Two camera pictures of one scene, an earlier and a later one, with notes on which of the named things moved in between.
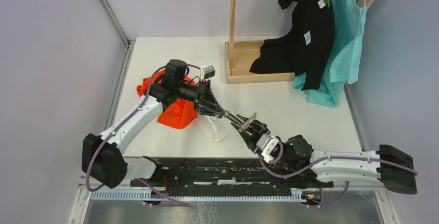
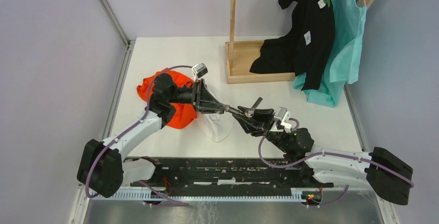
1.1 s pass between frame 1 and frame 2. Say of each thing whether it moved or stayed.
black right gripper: moved
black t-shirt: stayed
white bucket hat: stayed
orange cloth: stayed
